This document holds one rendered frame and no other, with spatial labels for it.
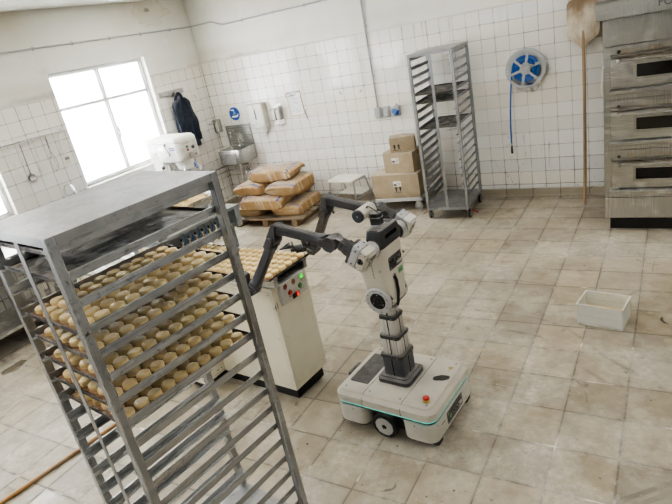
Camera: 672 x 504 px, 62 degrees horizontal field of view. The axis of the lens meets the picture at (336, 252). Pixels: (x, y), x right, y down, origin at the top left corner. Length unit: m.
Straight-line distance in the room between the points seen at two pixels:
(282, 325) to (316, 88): 4.59
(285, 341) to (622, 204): 3.47
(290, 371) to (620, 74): 3.64
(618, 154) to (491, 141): 1.72
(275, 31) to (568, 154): 3.95
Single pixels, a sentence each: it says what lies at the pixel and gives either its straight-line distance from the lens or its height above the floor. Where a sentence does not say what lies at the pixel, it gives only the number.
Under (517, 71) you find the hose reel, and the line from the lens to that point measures 6.45.
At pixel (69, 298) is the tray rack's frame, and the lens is 1.80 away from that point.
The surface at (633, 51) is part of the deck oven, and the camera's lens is 5.41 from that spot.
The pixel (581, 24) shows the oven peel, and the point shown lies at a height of 1.79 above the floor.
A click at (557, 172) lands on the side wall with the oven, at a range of 6.75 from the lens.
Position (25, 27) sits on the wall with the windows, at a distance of 7.10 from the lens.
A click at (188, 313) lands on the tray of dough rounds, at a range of 2.19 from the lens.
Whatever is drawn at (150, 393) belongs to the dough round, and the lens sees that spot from 2.13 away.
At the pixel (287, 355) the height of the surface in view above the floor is 0.36.
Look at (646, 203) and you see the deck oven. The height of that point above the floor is 0.26.
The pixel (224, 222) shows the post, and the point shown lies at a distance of 2.08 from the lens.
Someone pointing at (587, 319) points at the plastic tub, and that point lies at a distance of 4.23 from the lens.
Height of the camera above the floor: 2.20
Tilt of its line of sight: 21 degrees down
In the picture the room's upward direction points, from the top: 12 degrees counter-clockwise
